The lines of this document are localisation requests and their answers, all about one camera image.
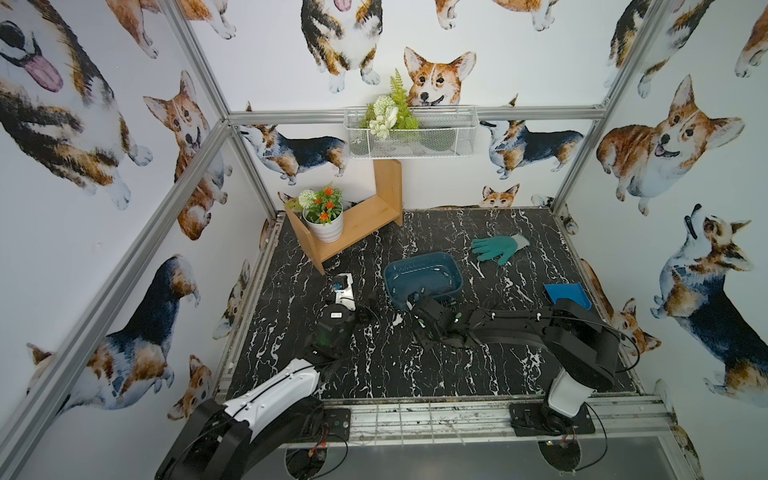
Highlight teal plastic storage box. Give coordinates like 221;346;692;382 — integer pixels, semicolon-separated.
383;252;463;311

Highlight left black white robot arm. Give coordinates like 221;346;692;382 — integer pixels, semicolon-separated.
155;303;378;479

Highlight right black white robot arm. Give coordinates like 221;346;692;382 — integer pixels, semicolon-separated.
406;293;620;433

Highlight green work glove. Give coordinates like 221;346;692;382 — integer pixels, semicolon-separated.
471;234;530;266

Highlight wooden shelf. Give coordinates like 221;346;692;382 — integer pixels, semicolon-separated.
285;159;403;275

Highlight white pot with flowers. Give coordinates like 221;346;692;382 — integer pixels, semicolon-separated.
285;184;344;244

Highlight blue plastic dustpan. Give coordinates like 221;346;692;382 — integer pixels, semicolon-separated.
544;283;592;310

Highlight green white artificial plant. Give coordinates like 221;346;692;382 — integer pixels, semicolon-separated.
359;70;420;140

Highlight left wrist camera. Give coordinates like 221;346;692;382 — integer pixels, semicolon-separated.
332;273;356;311

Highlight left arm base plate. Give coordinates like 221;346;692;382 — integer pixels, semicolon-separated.
269;404;352;444

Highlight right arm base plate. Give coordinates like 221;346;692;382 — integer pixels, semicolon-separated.
508;402;596;437

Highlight white wire basket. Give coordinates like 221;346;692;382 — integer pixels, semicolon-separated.
343;106;479;160

